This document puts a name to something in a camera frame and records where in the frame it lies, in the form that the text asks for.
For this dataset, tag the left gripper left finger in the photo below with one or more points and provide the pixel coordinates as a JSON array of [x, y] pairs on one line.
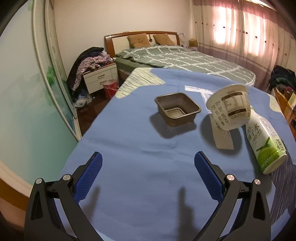
[[42, 221]]

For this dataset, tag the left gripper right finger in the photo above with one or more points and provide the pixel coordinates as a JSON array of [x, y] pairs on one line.
[[242, 212]]

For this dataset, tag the green label drink bottle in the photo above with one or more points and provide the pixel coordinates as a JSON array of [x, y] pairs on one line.
[[266, 144]]

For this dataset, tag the white yogurt cup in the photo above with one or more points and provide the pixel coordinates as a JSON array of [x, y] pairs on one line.
[[229, 109]]

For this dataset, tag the brown plastic tray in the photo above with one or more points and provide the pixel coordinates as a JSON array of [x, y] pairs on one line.
[[177, 108]]

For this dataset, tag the sliding wardrobe doors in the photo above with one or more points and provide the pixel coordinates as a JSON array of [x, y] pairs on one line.
[[38, 125]]

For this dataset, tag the blue star-pattern tablecloth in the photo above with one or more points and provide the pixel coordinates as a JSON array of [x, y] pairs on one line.
[[148, 187]]

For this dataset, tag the red plastic bucket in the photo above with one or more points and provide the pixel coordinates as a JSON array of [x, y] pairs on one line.
[[110, 88]]

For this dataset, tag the white bedside nightstand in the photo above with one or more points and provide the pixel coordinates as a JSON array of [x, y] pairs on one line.
[[94, 79]]

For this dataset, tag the wooden desk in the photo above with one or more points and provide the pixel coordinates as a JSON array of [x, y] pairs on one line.
[[286, 110]]

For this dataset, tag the clothes pile on nightstand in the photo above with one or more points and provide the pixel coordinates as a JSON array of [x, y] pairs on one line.
[[90, 59]]

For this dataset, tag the dark clothes pile on desk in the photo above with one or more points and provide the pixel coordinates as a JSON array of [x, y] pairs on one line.
[[281, 76]]

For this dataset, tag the left brown pillow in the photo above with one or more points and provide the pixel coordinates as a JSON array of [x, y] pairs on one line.
[[138, 40]]

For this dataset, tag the brown pillow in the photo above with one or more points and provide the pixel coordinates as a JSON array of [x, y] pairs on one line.
[[163, 39], [138, 40]]

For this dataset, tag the green plaid duvet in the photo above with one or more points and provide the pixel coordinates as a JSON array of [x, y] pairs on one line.
[[177, 57]]

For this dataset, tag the right brown pillow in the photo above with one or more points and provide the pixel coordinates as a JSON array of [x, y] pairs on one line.
[[163, 39]]

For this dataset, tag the pink white curtains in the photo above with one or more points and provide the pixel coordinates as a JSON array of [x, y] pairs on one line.
[[247, 33]]

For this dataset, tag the woven basket by bed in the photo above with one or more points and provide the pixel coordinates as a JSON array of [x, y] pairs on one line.
[[193, 43]]

